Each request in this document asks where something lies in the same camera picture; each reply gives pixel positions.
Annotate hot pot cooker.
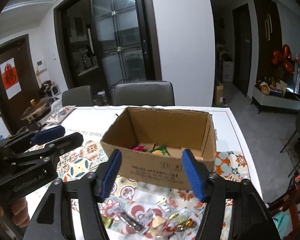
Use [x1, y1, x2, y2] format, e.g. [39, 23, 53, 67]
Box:
[20, 97, 52, 122]

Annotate white low tv cabinet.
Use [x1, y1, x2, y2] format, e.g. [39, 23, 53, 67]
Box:
[251, 87, 300, 114]

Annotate red white fu poster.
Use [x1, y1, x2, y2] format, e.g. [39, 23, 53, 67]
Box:
[0, 58, 21, 100]

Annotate brown cardboard box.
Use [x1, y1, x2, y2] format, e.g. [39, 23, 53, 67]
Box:
[101, 107, 216, 190]

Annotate dark green snack packet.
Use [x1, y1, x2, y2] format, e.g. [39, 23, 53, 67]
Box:
[150, 145, 170, 155]

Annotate small floor cardboard box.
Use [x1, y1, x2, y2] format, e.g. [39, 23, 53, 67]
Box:
[214, 81, 224, 105]

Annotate red foil balloons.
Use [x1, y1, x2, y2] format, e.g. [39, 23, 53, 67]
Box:
[271, 44, 295, 74]

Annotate clear green snack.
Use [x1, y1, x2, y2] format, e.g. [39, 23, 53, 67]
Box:
[168, 210, 191, 226]

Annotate sliding glass door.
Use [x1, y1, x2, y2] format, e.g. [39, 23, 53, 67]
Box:
[90, 0, 155, 90]

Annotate white patterned tissue pack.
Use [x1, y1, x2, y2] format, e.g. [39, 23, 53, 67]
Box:
[46, 106, 76, 124]

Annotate grey dining chair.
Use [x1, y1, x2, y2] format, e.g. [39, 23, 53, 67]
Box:
[113, 81, 175, 106]
[62, 85, 94, 107]

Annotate orange wooden chair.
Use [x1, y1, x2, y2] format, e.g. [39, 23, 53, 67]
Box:
[268, 174, 300, 239]

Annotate patterned tile table runner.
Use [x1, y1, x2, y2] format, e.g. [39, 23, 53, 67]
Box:
[57, 138, 250, 239]

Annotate person left hand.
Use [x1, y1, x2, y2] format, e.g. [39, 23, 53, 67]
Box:
[0, 197, 30, 228]

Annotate dark long snack bar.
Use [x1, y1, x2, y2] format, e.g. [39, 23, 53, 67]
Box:
[116, 209, 145, 232]

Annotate pink snack packet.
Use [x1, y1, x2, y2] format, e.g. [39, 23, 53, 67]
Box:
[133, 145, 146, 152]

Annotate gold red candy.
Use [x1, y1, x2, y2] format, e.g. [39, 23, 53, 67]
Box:
[164, 218, 197, 233]

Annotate green candy packet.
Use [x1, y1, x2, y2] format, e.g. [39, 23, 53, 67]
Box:
[102, 216, 113, 228]

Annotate teal cloth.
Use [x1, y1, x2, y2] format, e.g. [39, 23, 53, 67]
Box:
[273, 211, 292, 235]

